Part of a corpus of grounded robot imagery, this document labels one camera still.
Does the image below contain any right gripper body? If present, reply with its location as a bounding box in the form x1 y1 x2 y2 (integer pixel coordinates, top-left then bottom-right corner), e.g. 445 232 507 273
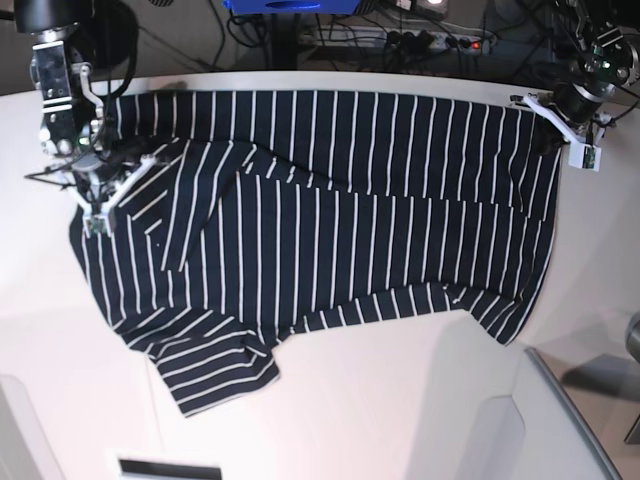
64 150 135 200

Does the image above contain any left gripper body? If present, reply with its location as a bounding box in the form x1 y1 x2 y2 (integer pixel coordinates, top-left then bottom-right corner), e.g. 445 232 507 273
547 82 615 130

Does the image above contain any navy white striped t-shirt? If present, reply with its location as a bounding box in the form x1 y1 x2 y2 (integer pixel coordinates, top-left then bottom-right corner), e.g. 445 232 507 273
70 91 561 416

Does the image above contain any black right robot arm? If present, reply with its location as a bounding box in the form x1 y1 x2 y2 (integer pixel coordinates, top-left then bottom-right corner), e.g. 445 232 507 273
13 1 139 203

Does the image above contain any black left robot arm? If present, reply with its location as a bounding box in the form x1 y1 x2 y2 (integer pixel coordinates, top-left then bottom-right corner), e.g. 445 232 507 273
532 1 639 171

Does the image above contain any black round stand base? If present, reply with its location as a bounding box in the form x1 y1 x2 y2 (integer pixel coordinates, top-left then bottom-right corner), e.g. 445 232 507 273
94 1 139 70

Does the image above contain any white power strip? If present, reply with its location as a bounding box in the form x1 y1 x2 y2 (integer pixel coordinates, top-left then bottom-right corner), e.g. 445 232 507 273
301 24 493 55

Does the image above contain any blue box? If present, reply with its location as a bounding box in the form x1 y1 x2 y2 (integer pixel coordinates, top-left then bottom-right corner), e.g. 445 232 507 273
222 0 360 15

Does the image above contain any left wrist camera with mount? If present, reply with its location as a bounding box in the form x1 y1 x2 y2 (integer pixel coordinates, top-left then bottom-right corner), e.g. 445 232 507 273
510 93 613 172

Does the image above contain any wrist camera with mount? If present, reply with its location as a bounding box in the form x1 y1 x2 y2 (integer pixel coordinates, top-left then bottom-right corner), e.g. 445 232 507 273
45 154 158 238
510 93 613 172

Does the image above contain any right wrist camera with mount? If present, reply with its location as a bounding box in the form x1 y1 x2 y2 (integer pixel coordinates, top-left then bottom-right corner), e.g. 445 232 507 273
45 154 158 238

